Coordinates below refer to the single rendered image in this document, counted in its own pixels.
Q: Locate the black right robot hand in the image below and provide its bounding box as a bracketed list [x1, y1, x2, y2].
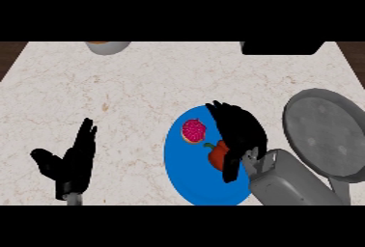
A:
[205, 100, 270, 184]

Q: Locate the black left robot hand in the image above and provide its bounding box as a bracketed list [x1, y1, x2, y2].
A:
[29, 117, 100, 202]

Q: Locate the red bell pepper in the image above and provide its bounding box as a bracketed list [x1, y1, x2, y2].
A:
[203, 139, 231, 172]

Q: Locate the blue plate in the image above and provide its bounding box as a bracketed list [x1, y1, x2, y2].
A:
[163, 104, 256, 206]

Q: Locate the grey frying pan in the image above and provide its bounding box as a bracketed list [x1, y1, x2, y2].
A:
[281, 88, 365, 206]

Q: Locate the pink frosted donut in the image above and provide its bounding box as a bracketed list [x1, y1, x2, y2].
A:
[181, 118, 209, 145]

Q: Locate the black appliance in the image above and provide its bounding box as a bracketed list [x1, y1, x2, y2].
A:
[240, 41, 326, 56]

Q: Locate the grey bowl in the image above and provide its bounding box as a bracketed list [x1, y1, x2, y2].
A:
[85, 41, 134, 56]

